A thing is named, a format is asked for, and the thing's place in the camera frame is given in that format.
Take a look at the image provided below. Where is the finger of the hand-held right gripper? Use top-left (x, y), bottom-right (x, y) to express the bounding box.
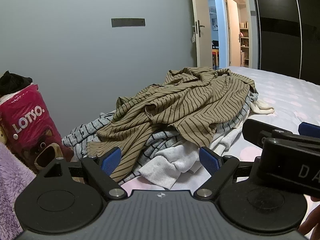
top-left (242, 119), bottom-right (295, 147)
top-left (272, 122), bottom-right (320, 145)

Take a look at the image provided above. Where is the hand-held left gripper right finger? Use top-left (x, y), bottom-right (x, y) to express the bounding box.
top-left (194, 146), bottom-right (253, 200)

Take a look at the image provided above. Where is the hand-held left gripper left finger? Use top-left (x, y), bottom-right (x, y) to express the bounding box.
top-left (44, 147), bottom-right (127, 200)

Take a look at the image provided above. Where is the brown striped shirt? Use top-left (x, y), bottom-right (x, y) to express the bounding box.
top-left (89, 67), bottom-right (259, 183)

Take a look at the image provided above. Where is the person's right hand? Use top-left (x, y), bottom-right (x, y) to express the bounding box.
top-left (299, 196), bottom-right (320, 236)

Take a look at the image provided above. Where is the cream garment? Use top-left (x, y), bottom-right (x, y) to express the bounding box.
top-left (249, 97), bottom-right (275, 115)

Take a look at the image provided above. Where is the white garment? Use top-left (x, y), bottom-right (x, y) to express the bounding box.
top-left (136, 127), bottom-right (247, 189)

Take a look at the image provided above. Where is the grey striped garment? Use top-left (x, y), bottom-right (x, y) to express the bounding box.
top-left (62, 90), bottom-right (259, 173)

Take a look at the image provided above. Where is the bed with dotted sheet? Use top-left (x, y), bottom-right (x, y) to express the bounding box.
top-left (72, 66), bottom-right (320, 198)

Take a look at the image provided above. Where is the orange stool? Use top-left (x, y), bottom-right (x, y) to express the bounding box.
top-left (212, 49), bottom-right (220, 69)

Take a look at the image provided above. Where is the bookshelf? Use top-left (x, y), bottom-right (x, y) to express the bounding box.
top-left (239, 21), bottom-right (250, 68)

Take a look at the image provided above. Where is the black wardrobe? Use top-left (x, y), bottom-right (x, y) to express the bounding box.
top-left (250, 0), bottom-right (320, 87)

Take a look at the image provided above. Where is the white room door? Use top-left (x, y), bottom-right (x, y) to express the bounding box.
top-left (189, 0), bottom-right (213, 68)

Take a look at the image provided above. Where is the pink printed bag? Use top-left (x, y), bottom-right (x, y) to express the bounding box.
top-left (0, 84), bottom-right (73, 174)

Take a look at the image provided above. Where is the purple fleece jacket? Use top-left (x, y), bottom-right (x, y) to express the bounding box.
top-left (0, 141), bottom-right (38, 233)

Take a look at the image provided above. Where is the beige inner door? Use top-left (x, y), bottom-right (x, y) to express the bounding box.
top-left (226, 0), bottom-right (238, 67)

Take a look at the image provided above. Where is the black cloth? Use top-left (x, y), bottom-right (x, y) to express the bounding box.
top-left (0, 71), bottom-right (33, 97)

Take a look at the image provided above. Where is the metal door handle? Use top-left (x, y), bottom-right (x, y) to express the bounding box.
top-left (192, 20), bottom-right (205, 38)

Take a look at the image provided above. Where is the grey wall plate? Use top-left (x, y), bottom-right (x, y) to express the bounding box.
top-left (111, 18), bottom-right (145, 27)

